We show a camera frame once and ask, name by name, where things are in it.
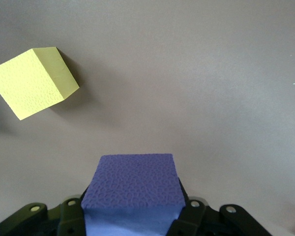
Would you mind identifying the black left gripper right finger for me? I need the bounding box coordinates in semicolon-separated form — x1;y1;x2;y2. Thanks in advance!
166;178;271;236

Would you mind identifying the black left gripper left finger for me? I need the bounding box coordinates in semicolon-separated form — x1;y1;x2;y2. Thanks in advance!
0;186;88;236

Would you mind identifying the purple foam cube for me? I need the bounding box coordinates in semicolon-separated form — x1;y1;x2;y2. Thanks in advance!
81;153;186;236

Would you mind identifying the yellow foam cube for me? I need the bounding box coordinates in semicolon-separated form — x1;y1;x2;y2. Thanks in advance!
0;46;80;121

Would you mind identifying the brown table mat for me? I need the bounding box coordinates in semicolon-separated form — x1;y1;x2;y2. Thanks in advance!
0;0;295;236

